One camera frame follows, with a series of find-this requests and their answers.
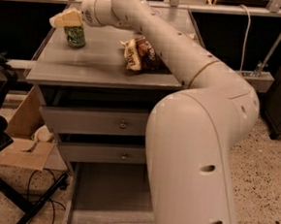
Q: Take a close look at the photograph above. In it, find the middle grey drawer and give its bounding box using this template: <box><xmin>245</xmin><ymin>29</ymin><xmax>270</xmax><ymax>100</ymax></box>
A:
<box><xmin>57</xmin><ymin>142</ymin><xmax>146</xmax><ymax>164</ymax></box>

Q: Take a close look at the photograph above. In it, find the black floor cable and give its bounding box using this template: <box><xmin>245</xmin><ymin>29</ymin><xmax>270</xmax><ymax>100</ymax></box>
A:
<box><xmin>24</xmin><ymin>167</ymin><xmax>70</xmax><ymax>224</ymax></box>

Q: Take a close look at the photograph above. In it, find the cardboard box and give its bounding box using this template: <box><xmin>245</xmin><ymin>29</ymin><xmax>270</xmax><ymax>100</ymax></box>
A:
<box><xmin>0</xmin><ymin>89</ymin><xmax>54</xmax><ymax>171</ymax></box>

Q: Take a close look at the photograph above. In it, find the grey drawer cabinet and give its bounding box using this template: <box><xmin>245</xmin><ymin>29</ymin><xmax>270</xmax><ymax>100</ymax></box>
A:
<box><xmin>14</xmin><ymin>0</ymin><xmax>209</xmax><ymax>224</ymax></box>

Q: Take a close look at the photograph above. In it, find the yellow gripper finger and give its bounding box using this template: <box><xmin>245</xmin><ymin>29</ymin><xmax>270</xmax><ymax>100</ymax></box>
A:
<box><xmin>49</xmin><ymin>8</ymin><xmax>82</xmax><ymax>28</ymax></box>

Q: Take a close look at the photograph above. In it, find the green soda can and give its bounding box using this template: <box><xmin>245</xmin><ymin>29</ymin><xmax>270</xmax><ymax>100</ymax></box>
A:
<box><xmin>64</xmin><ymin>25</ymin><xmax>86</xmax><ymax>48</ymax></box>

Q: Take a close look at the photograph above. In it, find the metal support rod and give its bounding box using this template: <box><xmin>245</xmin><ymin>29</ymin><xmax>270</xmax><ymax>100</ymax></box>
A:
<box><xmin>251</xmin><ymin>33</ymin><xmax>281</xmax><ymax>78</ymax></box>

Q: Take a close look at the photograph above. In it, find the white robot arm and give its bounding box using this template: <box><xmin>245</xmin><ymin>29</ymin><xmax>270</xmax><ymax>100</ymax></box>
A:
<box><xmin>78</xmin><ymin>0</ymin><xmax>260</xmax><ymax>224</ymax></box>

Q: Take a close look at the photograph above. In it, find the white hanging cable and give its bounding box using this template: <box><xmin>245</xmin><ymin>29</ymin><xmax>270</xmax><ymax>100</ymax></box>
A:
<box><xmin>234</xmin><ymin>4</ymin><xmax>253</xmax><ymax>75</ymax></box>

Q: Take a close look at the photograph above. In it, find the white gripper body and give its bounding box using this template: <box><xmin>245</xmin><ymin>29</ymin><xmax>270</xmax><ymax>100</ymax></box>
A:
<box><xmin>80</xmin><ymin>0</ymin><xmax>99</xmax><ymax>27</ymax></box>

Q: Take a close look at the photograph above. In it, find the brown chip bag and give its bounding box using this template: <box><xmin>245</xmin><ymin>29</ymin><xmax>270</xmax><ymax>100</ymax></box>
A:
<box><xmin>120</xmin><ymin>36</ymin><xmax>166</xmax><ymax>71</ymax></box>

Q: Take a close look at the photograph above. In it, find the bottom grey open drawer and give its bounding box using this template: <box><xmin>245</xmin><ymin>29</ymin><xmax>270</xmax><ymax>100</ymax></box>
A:
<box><xmin>62</xmin><ymin>162</ymin><xmax>155</xmax><ymax>224</ymax></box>

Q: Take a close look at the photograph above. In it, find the top grey drawer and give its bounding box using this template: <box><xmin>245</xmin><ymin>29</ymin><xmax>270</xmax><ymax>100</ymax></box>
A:
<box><xmin>40</xmin><ymin>107</ymin><xmax>148</xmax><ymax>136</ymax></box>

